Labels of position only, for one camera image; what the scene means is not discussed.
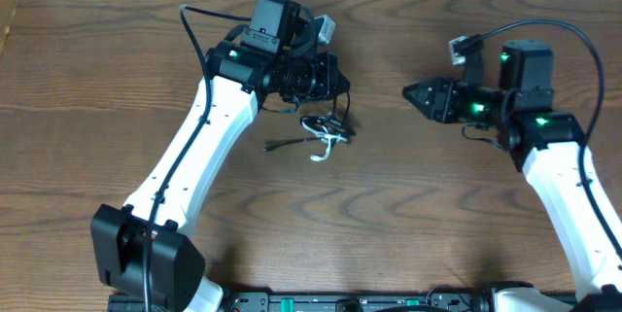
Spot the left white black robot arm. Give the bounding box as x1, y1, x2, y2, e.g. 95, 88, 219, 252
90, 0, 350, 311

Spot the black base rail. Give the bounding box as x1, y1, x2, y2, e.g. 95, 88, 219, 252
107, 282, 582, 312

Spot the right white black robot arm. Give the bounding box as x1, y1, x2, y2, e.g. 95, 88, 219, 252
402, 37, 621, 311

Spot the black usb cable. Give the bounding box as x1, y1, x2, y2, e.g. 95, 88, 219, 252
262, 90, 357, 153

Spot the white usb cable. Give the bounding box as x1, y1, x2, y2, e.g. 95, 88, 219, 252
300, 116, 351, 163

